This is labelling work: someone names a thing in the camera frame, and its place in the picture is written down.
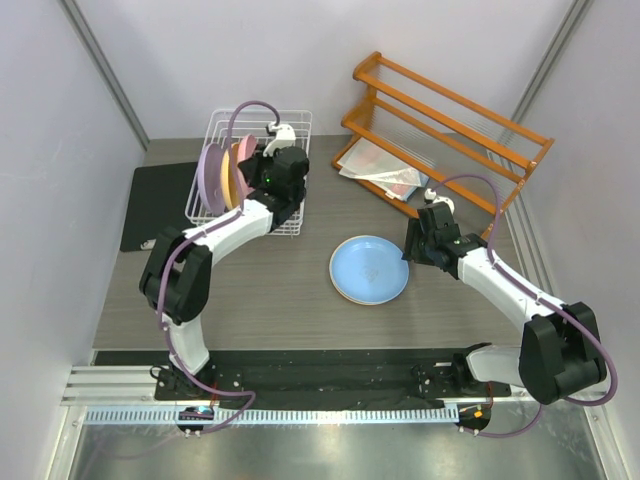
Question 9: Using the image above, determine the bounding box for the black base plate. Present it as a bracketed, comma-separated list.
[95, 348, 514, 411]

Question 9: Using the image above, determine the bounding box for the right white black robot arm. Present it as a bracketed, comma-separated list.
[403, 203, 607, 405]

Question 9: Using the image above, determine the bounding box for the black mat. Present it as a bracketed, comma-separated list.
[119, 162, 197, 252]

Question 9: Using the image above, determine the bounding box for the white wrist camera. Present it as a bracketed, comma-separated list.
[424, 188, 455, 214]
[263, 122, 296, 157]

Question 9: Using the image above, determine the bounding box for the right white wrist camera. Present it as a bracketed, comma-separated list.
[424, 188, 455, 214]

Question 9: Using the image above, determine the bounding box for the yellow bear plate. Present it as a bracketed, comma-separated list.
[329, 265, 409, 306]

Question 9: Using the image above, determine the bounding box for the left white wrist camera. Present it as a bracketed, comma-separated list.
[263, 122, 296, 157]

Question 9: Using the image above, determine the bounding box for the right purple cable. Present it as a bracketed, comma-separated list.
[432, 173, 617, 440]

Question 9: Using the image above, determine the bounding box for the blue plate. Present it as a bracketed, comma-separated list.
[328, 235, 409, 306]

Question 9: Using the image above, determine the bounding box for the orange plate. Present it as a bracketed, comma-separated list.
[220, 143, 240, 210]

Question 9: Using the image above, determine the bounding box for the purple plate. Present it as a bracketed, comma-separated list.
[196, 143, 225, 216]

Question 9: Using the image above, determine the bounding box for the clear plastic zip bag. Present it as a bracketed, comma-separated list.
[338, 139, 429, 201]

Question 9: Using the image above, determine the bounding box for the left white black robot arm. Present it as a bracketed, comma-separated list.
[139, 146, 310, 399]

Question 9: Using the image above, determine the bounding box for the white wire dish rack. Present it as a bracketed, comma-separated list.
[184, 106, 312, 237]

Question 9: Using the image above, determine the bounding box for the aluminium slotted rail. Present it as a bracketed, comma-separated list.
[84, 405, 459, 426]

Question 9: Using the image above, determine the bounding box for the pink plate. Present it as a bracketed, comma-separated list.
[236, 135, 257, 199]

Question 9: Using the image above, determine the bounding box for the orange wooden shelf rack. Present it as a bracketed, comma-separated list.
[332, 52, 554, 235]

